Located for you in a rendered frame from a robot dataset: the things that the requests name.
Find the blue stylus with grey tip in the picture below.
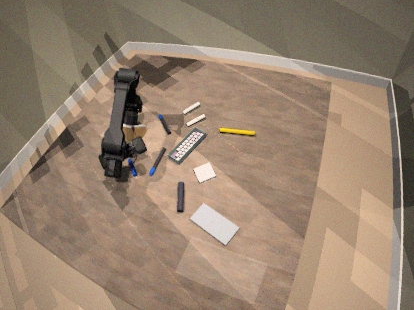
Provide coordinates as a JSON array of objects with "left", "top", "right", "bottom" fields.
[{"left": 128, "top": 158, "right": 137, "bottom": 177}]

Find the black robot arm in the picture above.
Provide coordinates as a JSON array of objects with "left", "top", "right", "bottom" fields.
[{"left": 101, "top": 68, "right": 143, "bottom": 179}]

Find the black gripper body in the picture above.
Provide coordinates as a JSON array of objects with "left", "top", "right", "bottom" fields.
[{"left": 98, "top": 136, "right": 147, "bottom": 170}]

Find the yellow cylinder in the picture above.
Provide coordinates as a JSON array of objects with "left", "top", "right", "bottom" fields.
[{"left": 220, "top": 128, "right": 254, "bottom": 136}]

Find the white cylinder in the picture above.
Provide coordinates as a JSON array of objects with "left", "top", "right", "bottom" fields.
[
  {"left": 186, "top": 114, "right": 205, "bottom": 127},
  {"left": 182, "top": 102, "right": 200, "bottom": 114}
]

